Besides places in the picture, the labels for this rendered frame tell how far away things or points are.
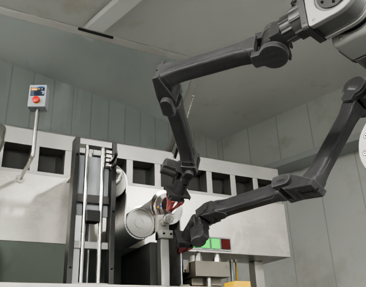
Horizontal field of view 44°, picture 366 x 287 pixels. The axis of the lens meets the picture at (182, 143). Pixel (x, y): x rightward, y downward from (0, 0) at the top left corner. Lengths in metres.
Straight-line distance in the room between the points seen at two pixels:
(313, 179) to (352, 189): 3.01
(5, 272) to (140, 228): 0.57
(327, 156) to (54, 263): 1.20
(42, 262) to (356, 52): 1.47
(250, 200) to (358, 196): 2.87
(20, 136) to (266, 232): 1.37
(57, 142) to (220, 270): 0.95
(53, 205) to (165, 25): 1.99
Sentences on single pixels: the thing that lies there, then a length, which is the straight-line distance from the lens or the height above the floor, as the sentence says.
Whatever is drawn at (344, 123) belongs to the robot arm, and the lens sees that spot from 1.56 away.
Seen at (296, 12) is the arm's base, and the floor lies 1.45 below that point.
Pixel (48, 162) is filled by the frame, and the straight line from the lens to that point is 2.25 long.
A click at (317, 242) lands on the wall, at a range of 4.56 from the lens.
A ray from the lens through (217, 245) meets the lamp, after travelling 2.37.
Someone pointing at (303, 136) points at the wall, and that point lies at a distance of 4.87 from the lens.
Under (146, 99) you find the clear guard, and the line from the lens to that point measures 2.26.
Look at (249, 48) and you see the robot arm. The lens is 1.24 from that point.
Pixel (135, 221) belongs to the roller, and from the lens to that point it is 1.84.
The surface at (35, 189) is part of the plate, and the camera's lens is 2.11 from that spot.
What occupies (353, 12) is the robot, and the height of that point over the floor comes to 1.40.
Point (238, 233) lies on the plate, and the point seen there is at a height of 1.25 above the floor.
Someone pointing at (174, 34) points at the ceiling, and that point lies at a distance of 3.75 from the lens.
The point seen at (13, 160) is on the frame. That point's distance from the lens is 2.22.
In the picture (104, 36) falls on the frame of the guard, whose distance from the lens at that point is 2.10.
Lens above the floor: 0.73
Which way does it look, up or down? 24 degrees up
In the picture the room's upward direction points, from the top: 2 degrees counter-clockwise
